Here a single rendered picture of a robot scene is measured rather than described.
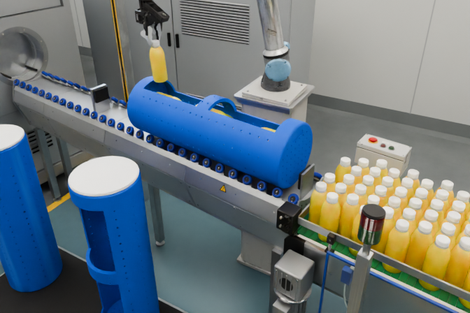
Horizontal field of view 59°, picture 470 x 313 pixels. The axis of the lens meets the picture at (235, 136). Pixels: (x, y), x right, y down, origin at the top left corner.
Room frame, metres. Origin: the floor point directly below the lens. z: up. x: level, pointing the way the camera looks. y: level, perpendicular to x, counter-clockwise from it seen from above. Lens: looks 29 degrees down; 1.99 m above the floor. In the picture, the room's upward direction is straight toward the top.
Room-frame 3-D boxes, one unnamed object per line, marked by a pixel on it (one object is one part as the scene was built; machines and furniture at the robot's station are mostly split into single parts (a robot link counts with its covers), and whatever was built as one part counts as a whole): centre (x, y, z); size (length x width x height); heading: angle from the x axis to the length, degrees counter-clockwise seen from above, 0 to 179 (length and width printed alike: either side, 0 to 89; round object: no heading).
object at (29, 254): (1.72, 1.14, 0.59); 0.28 x 0.28 x 0.88
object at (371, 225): (0.90, -0.38, 1.23); 0.06 x 0.06 x 0.04
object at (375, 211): (0.90, -0.38, 1.18); 0.06 x 0.06 x 0.16
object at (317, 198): (1.25, -0.31, 0.99); 0.07 x 0.07 x 0.18
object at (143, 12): (1.88, 0.38, 1.58); 0.09 x 0.08 x 0.12; 53
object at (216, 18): (3.83, 0.40, 0.72); 2.15 x 0.54 x 1.45; 60
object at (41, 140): (2.59, 1.37, 0.31); 0.06 x 0.06 x 0.63; 53
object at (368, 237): (0.90, -0.38, 1.18); 0.06 x 0.06 x 0.05
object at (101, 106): (2.22, 0.77, 1.00); 0.10 x 0.04 x 0.15; 143
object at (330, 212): (1.19, -0.34, 0.99); 0.07 x 0.07 x 0.18
